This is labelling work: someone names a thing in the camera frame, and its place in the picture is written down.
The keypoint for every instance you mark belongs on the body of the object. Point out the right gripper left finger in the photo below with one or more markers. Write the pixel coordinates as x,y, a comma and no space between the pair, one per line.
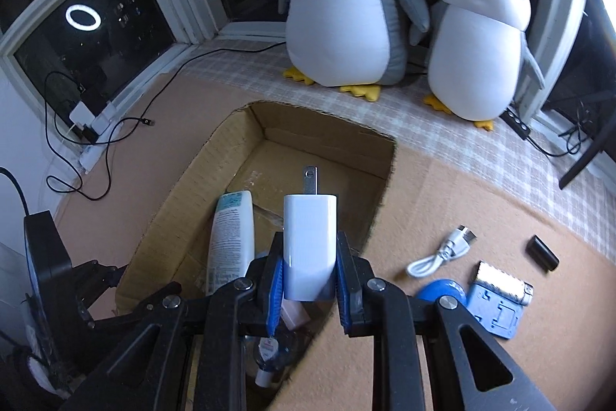
183,351

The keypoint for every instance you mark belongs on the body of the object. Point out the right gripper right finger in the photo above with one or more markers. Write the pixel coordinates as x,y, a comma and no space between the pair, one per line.
426,354

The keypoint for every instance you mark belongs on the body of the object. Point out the blue round tin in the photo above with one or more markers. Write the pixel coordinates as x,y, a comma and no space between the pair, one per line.
442,287

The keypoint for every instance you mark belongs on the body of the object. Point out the blue sanitizer bottle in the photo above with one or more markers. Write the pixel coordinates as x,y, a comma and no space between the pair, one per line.
272,356

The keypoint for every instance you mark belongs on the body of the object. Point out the pink cosmetic tube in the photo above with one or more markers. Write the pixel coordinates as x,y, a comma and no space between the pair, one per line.
293,314

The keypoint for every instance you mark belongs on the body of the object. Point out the white blue lotion bottle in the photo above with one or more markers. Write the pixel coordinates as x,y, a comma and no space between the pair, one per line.
232,240

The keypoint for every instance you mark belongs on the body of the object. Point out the black cylinder case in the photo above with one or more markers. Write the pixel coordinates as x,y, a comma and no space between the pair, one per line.
541,254

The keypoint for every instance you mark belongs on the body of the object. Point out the white wall charger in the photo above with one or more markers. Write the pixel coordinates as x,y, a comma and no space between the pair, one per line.
309,242

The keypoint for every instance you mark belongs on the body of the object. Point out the cardboard box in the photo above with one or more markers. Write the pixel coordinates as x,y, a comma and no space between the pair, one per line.
261,148

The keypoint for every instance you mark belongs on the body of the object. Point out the blue phone stand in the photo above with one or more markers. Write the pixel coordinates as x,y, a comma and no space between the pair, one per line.
497,314

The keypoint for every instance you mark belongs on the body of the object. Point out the patterned lighter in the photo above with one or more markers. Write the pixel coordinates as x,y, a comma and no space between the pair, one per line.
504,284

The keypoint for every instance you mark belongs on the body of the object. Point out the white power strip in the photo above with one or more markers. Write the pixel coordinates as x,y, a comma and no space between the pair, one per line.
101,125

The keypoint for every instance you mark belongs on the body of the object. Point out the checkered cloth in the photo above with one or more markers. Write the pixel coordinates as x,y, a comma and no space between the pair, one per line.
529,170

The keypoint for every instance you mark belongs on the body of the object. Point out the small plush penguin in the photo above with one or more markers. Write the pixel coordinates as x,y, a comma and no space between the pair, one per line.
477,52

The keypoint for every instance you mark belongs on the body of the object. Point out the large plush penguin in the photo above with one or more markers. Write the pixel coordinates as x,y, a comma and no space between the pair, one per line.
357,46

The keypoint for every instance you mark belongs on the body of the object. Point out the black inline cable remote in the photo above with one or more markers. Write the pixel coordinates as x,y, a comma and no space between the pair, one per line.
516,124

